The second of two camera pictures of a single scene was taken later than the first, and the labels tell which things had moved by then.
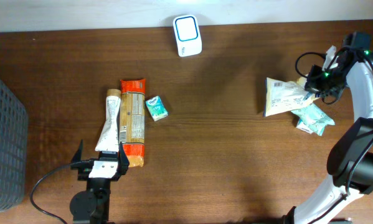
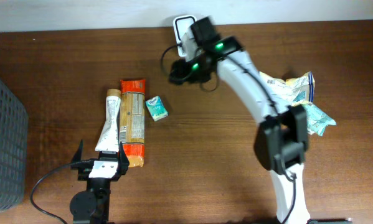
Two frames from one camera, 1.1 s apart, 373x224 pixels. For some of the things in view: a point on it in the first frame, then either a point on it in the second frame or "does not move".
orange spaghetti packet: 132,121 does not move
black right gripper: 314,86 → 177,72
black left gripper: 81,165 does not move
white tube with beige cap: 108,140 does not move
